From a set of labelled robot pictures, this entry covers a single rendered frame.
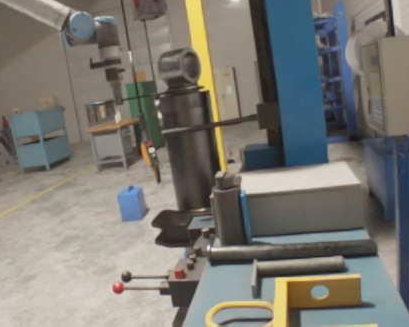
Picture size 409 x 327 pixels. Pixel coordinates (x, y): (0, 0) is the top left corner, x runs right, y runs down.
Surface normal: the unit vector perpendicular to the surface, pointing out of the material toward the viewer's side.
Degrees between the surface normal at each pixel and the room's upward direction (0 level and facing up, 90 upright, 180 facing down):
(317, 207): 90
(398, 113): 90
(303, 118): 90
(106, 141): 90
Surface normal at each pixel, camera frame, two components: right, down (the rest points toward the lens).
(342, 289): -0.22, 0.20
